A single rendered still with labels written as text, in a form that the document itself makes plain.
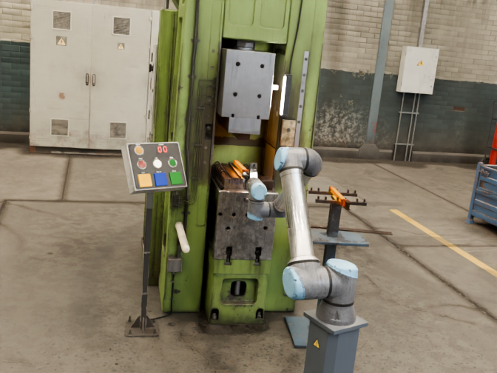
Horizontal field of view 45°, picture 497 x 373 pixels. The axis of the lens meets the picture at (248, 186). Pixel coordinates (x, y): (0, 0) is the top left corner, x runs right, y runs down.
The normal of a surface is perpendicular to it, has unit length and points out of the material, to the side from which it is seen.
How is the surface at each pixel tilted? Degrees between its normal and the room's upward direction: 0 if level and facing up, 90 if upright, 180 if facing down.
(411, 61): 90
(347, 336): 90
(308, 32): 90
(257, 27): 90
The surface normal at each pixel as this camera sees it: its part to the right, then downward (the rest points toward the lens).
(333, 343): -0.19, 0.21
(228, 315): 0.20, 0.24
